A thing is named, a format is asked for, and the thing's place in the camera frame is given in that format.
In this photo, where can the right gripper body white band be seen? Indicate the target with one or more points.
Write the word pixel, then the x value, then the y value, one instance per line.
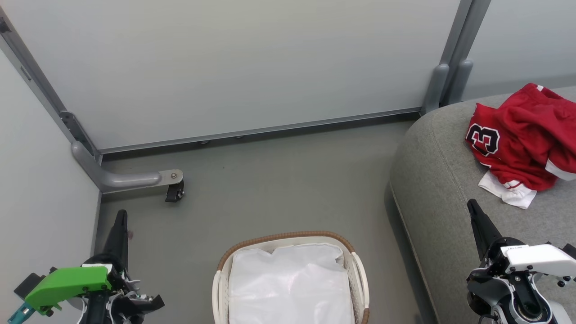
pixel 535 258

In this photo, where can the black castor wheel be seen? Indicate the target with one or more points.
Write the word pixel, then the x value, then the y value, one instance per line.
pixel 174 192

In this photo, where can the grey partition foot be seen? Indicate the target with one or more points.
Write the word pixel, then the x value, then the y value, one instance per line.
pixel 121 179

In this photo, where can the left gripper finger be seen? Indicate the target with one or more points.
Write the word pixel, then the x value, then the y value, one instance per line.
pixel 117 238

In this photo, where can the grey fabric sofa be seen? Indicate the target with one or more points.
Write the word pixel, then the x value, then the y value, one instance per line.
pixel 445 180

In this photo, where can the double grey partition post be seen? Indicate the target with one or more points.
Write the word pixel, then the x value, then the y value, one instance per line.
pixel 454 54

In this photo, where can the slanted grey partition post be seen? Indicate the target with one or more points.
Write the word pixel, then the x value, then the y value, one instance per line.
pixel 40 85

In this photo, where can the red basketball jersey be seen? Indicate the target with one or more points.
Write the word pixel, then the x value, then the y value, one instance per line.
pixel 526 139

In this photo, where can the white basket liner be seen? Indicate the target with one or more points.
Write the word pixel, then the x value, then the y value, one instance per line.
pixel 288 288

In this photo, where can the white laundry basket brown rim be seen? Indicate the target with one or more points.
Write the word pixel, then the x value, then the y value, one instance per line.
pixel 357 274

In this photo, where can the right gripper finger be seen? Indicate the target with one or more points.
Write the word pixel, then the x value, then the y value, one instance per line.
pixel 485 229

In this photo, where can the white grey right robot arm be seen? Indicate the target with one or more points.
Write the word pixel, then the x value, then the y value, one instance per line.
pixel 555 312

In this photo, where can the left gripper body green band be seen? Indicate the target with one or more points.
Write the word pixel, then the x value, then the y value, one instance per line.
pixel 67 283

